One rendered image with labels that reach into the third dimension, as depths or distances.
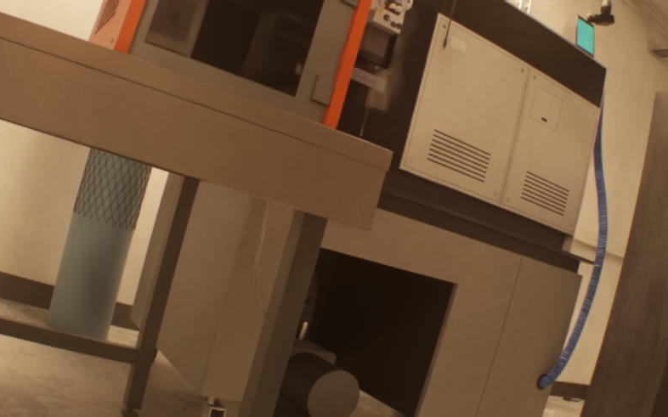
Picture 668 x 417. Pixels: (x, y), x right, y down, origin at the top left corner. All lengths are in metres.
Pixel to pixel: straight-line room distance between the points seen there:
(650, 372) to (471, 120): 0.97
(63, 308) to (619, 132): 3.52
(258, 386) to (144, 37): 0.54
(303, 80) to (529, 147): 1.25
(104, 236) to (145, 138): 1.49
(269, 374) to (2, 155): 1.81
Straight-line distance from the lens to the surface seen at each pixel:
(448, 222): 1.88
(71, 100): 0.82
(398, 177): 1.86
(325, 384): 1.88
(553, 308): 2.23
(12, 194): 2.64
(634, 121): 4.66
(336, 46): 1.05
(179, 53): 0.95
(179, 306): 1.85
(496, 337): 2.06
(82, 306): 2.34
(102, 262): 2.32
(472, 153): 1.99
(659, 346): 1.38
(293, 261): 1.01
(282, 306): 1.01
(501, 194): 2.08
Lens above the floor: 0.55
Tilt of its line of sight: 4 degrees up
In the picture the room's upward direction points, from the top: 16 degrees clockwise
